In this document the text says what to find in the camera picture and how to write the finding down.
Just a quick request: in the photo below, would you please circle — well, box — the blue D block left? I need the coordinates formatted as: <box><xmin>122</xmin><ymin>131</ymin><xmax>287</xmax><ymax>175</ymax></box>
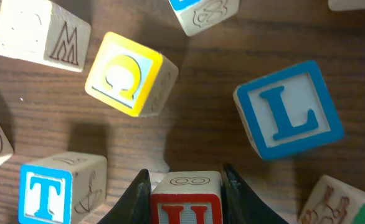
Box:
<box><xmin>328</xmin><ymin>0</ymin><xmax>365</xmax><ymax>11</ymax></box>

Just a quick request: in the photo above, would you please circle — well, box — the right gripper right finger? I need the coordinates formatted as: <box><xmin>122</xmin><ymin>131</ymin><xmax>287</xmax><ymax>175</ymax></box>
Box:
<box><xmin>222</xmin><ymin>164</ymin><xmax>288</xmax><ymax>224</ymax></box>

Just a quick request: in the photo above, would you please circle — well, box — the blue T block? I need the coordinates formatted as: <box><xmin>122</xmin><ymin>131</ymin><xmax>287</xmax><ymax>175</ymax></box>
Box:
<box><xmin>18</xmin><ymin>151</ymin><xmax>107</xmax><ymax>224</ymax></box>

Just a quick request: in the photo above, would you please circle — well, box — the red U block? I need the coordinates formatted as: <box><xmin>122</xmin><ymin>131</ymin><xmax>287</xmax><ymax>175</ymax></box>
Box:
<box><xmin>150</xmin><ymin>171</ymin><xmax>223</xmax><ymax>224</ymax></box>

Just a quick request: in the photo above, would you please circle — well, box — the blue L block top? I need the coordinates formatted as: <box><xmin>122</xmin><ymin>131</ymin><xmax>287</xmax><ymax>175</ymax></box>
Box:
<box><xmin>169</xmin><ymin>0</ymin><xmax>240</xmax><ymax>37</ymax></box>

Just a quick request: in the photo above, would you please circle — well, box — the green B block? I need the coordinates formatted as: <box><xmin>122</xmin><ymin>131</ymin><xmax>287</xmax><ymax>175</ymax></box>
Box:
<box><xmin>298</xmin><ymin>175</ymin><xmax>365</xmax><ymax>224</ymax></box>

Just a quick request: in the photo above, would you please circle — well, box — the yellow Q block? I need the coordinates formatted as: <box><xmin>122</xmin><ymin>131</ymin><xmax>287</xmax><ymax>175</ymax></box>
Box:
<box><xmin>85</xmin><ymin>32</ymin><xmax>179</xmax><ymax>117</ymax></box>

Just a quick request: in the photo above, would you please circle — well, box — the blue l block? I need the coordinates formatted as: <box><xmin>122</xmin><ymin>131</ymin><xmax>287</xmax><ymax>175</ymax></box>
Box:
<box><xmin>233</xmin><ymin>60</ymin><xmax>344</xmax><ymax>160</ymax></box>
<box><xmin>169</xmin><ymin>0</ymin><xmax>240</xmax><ymax>37</ymax></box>

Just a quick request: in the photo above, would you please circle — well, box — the blue L block middle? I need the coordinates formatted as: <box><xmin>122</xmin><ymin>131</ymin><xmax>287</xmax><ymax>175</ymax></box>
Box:
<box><xmin>233</xmin><ymin>60</ymin><xmax>344</xmax><ymax>160</ymax></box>

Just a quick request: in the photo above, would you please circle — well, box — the yellow block top row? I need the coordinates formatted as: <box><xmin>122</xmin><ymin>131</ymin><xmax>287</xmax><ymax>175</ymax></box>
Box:
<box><xmin>0</xmin><ymin>0</ymin><xmax>92</xmax><ymax>72</ymax></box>

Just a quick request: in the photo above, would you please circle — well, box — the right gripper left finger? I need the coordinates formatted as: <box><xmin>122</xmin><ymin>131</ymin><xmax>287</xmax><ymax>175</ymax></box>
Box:
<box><xmin>98</xmin><ymin>169</ymin><xmax>151</xmax><ymax>224</ymax></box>

